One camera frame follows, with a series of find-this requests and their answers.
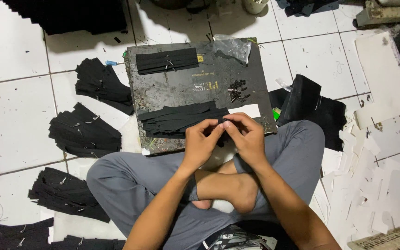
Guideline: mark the white cup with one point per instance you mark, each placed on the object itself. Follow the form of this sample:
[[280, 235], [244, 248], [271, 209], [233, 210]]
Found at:
[[255, 5]]

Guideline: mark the pile of metal zipper sliders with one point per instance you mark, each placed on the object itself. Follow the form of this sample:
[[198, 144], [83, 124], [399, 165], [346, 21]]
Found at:
[[238, 91]]

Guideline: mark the person's right hand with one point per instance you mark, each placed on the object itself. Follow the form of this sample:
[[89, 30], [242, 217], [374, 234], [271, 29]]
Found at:
[[252, 142]]

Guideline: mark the worn black board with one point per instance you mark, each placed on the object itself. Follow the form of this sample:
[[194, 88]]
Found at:
[[200, 86]]

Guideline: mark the beige plastic basket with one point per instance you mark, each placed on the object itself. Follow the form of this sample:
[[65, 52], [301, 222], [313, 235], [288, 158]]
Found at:
[[391, 239]]

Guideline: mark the large stack of black fabric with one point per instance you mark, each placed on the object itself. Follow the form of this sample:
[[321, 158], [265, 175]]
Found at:
[[68, 15]]

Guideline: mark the person's printed shirt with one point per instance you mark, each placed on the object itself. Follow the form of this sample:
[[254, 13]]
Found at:
[[234, 239]]

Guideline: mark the grey machine base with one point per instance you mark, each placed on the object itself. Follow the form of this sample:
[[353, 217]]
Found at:
[[384, 14]]

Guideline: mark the heap of finished black zippers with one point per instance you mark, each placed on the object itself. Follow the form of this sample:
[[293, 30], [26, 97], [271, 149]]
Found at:
[[16, 236], [85, 133], [104, 86], [68, 196], [89, 243]]

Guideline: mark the loose pile of zipper tapes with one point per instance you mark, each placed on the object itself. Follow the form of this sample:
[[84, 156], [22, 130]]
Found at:
[[175, 119]]

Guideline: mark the neat stack of black zippers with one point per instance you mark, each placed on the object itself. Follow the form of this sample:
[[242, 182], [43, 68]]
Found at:
[[167, 61]]

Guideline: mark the white paper card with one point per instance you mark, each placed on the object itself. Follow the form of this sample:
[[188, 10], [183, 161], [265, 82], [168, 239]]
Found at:
[[247, 110]]

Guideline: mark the person's grey trousers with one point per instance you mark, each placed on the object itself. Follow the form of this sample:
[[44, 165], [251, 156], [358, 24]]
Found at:
[[127, 187]]

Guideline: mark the heap of white paper scraps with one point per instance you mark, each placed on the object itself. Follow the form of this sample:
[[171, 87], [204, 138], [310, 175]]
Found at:
[[377, 166]]

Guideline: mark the crumpled dark cloth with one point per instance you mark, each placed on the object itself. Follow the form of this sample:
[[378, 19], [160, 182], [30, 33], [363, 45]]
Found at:
[[304, 6]]

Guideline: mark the green plastic object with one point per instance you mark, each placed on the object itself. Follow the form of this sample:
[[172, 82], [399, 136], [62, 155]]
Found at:
[[276, 114]]

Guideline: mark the black fabric pieces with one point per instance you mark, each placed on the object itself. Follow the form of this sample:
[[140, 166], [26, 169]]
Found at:
[[311, 107]]

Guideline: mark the small black fabric scrap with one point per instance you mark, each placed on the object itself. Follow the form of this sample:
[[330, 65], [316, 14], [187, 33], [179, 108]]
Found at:
[[117, 40]]

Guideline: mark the person's left hand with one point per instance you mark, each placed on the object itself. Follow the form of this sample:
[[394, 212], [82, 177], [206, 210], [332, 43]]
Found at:
[[198, 145]]

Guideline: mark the blue lighter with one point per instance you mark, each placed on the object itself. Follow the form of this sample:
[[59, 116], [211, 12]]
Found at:
[[110, 63]]

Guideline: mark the person's bare foot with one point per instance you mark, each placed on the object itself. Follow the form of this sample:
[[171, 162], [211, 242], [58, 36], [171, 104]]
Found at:
[[231, 191]]

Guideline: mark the black zipper strip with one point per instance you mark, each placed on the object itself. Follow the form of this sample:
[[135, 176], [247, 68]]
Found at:
[[223, 139]]

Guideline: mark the small clear plastic wrapper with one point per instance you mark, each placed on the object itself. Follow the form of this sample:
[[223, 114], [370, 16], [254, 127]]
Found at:
[[283, 84]]

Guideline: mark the clear plastic bag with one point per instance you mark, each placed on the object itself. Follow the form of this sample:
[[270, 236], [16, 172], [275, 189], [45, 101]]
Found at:
[[233, 47]]

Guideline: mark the dark round container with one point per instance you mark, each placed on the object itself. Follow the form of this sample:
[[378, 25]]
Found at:
[[175, 3]]

